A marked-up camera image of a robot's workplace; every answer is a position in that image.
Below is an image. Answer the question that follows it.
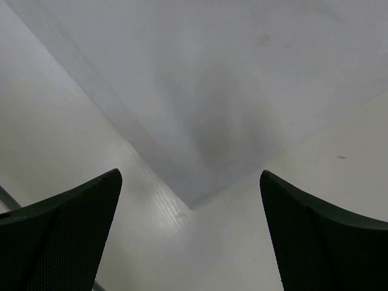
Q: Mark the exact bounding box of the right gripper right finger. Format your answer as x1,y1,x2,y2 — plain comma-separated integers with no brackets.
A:
259,170,387,290

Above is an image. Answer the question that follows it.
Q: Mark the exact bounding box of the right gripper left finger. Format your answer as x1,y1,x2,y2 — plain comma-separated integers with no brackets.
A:
1,169,122,290

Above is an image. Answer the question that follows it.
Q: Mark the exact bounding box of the white skirt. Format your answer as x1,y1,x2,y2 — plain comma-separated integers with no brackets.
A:
8,1,387,208

